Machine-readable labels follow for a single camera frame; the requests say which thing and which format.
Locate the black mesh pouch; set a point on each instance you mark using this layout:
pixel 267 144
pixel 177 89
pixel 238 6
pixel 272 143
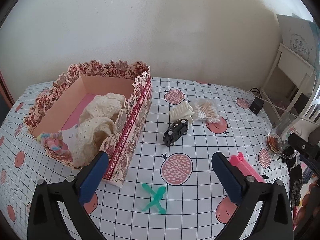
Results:
pixel 296 190

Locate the white printed booklet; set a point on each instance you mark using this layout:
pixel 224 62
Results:
pixel 297 40

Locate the checked cloth-covered desktop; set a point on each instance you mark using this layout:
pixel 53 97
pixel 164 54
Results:
pixel 200 140

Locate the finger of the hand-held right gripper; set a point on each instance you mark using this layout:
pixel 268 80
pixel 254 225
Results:
pixel 303 147

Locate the cream hair claw clip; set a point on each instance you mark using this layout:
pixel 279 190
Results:
pixel 180 111

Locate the person's right hand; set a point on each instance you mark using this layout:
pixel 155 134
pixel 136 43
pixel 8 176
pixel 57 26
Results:
pixel 306 200

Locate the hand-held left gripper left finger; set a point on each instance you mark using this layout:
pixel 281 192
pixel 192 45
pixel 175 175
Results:
pixel 93 180

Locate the green plastic clip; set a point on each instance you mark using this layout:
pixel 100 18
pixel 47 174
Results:
pixel 155 198

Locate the pink hair clip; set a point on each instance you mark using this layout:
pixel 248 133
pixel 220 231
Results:
pixel 243 166

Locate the white black patterned object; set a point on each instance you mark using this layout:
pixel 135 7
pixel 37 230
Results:
pixel 312 112

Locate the glass mug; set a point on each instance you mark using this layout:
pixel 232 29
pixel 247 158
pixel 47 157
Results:
pixel 275 142

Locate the cream lace cloth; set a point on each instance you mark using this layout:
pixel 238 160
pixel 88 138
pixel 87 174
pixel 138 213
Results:
pixel 100 130

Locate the floral paper storage box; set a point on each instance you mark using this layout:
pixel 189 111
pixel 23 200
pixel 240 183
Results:
pixel 130 140

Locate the black power adapter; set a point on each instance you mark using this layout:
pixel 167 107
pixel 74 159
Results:
pixel 255 106

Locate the bag of cotton swabs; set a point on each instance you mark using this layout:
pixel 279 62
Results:
pixel 205 110

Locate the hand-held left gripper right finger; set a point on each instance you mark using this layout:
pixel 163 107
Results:
pixel 227 177

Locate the white wooden shelf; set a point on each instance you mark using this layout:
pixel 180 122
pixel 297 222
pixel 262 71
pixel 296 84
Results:
pixel 292 65

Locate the black toy car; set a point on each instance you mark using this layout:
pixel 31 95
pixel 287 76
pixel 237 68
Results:
pixel 175 132

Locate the reddish brown board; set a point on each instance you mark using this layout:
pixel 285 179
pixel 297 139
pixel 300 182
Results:
pixel 6 90

